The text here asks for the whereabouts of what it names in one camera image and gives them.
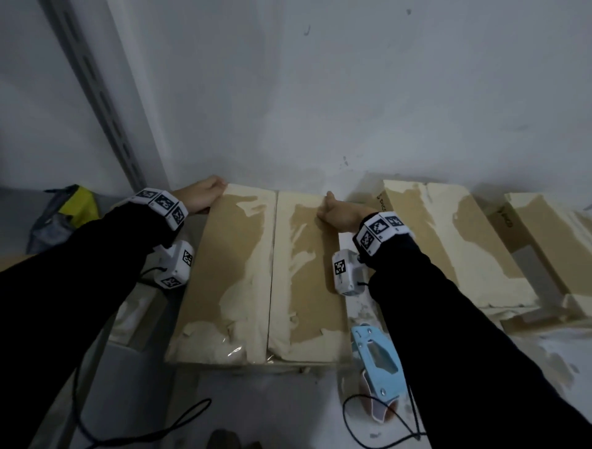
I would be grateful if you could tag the white marker wristband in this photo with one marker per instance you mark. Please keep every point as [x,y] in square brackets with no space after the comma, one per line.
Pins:
[380,229]
[162,203]

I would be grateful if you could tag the light blue tape dispenser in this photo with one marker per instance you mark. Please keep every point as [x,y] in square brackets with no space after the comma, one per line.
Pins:
[377,363]

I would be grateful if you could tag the taped brown cardboard box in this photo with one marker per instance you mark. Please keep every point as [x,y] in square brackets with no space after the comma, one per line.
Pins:
[240,277]
[550,240]
[462,240]

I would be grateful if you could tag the blue and yellow bag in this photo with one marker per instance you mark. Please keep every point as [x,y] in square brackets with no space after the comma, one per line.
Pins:
[69,212]

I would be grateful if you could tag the person's left forearm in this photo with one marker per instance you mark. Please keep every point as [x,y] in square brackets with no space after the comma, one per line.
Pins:
[69,296]

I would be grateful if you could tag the person's right forearm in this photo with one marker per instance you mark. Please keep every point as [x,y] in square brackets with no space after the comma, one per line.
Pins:
[462,351]

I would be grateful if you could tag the person's right fingers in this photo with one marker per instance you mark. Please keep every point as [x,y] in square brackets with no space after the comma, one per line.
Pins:
[328,210]

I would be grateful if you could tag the person's left fingers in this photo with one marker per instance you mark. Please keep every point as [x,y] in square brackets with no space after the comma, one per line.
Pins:
[216,184]

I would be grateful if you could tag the person's right hand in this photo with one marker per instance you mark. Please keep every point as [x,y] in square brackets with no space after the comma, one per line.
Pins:
[344,216]

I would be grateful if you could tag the person's left hand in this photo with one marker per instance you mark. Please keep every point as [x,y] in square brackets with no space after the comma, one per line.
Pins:
[200,195]

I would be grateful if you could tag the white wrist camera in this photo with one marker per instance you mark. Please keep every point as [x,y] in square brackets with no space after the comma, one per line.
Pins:
[346,273]
[176,266]

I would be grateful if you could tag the grey slotted metal rail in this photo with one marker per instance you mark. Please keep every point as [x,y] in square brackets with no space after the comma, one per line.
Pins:
[99,97]

